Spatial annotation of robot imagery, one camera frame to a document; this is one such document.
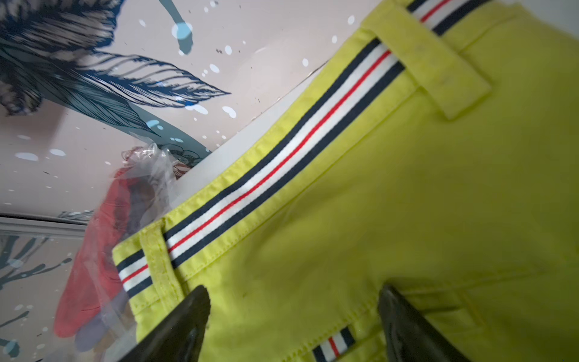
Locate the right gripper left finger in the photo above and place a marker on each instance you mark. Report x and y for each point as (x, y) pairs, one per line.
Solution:
(180, 336)

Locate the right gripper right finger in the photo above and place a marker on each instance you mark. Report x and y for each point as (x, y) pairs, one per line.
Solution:
(409, 336)

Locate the clear plastic vacuum bag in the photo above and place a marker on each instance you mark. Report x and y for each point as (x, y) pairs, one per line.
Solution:
(161, 170)

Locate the yellow green garment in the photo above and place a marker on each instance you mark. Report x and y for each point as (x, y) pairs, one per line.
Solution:
(436, 152)

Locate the red garment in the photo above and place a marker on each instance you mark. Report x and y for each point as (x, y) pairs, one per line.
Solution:
(94, 279)

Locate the purple folded garment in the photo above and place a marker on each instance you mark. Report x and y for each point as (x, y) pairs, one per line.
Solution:
(108, 319)

